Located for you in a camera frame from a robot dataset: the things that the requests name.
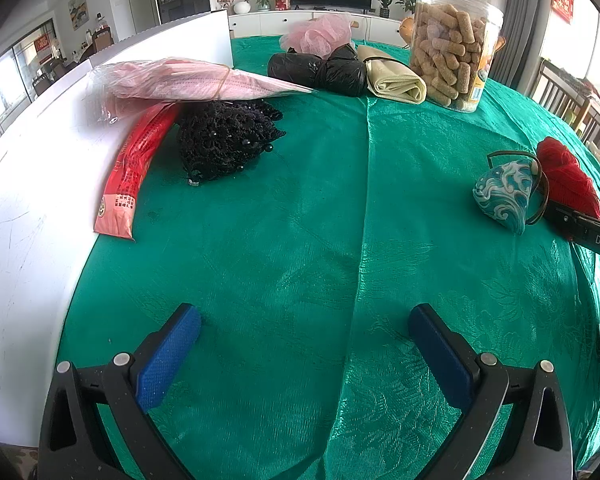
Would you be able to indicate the pink mesh bath pouf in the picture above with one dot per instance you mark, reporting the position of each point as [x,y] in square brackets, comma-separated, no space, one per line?
[315,32]

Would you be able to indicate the red yarn ball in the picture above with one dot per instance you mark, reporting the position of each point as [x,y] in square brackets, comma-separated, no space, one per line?
[565,175]

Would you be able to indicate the black knitted beaded cloth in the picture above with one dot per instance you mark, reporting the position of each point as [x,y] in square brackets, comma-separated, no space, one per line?
[220,135]

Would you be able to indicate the green satin tablecloth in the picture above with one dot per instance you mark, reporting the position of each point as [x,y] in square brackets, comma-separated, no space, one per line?
[305,235]

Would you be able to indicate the white television cabinet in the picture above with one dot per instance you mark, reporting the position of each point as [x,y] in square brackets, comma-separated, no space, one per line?
[260,22]

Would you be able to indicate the wooden dining chair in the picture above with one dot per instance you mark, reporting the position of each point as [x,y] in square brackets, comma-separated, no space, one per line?
[102,39]

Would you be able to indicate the white round vase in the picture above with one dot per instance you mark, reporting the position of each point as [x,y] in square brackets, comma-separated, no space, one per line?
[242,8]

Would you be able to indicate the red wall hanging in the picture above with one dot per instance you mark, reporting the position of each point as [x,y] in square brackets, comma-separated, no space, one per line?
[563,1]

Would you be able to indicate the broad leaf potted plant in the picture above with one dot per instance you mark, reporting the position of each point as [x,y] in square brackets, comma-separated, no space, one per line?
[406,0]

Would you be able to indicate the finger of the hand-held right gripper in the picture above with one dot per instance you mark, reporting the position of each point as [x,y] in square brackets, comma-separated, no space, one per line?
[562,215]

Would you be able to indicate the small dark potted plant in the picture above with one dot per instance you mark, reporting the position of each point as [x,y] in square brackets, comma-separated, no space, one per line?
[384,5]

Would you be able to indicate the dark wooden chair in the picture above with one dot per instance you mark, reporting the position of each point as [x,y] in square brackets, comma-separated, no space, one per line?
[550,90]

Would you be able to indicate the teal patterned sachet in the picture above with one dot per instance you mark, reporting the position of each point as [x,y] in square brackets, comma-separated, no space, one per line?
[505,195]

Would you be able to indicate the grey curtain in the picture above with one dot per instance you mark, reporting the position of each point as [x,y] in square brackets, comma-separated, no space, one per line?
[525,20]

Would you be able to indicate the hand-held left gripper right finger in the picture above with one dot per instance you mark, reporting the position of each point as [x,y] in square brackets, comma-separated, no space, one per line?
[442,355]

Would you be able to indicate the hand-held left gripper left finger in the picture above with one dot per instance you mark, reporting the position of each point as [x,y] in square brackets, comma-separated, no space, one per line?
[170,355]

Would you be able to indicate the beige rolled cloth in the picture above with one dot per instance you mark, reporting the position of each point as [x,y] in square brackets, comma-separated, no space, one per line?
[390,77]

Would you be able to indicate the clear snack jar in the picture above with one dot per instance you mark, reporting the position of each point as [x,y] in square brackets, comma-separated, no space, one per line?
[445,50]

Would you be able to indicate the framed wall painting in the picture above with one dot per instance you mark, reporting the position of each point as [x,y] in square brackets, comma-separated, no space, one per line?
[78,9]

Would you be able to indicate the pink face mask pack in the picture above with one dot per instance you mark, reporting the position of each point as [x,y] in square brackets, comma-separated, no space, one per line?
[180,80]

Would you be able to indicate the small red gift box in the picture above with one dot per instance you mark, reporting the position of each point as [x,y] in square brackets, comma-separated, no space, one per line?
[282,1]

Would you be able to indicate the red plastic packet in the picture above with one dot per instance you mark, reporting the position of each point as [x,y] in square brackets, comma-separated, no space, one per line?
[130,170]

